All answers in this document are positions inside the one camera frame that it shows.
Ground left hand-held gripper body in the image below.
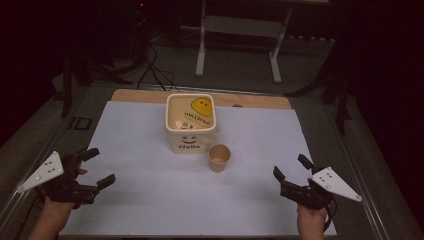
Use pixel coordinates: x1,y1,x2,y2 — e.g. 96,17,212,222
17,151,99,210

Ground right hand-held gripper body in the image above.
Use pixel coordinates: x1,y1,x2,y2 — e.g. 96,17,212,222
280,166,363,211

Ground brown paper cup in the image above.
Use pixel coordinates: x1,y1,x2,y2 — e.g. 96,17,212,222
207,143,232,174

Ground beige smiley-face plastic bucket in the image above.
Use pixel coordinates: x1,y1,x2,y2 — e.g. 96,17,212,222
165,93,218,155

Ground person's left hand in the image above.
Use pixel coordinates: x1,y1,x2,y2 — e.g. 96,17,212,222
42,168,88,215

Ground person's right hand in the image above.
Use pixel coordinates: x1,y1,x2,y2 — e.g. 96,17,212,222
296,203,329,232

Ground white table mat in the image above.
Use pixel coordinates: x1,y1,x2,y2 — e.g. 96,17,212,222
59,100,338,237

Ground black metal stand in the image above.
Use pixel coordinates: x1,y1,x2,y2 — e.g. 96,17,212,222
285,64,353,137
60,55,92,118

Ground wooden board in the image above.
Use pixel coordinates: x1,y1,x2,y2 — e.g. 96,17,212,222
111,88,293,110

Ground white metal stand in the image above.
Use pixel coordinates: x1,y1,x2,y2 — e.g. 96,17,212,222
195,0,295,85

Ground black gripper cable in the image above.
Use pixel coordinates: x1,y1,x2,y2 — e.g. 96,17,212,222
322,197,338,233

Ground black rectangular bracket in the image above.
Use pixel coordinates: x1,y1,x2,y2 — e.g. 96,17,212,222
68,116,93,131

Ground black floor cables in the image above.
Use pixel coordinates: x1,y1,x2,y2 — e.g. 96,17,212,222
135,42,180,92

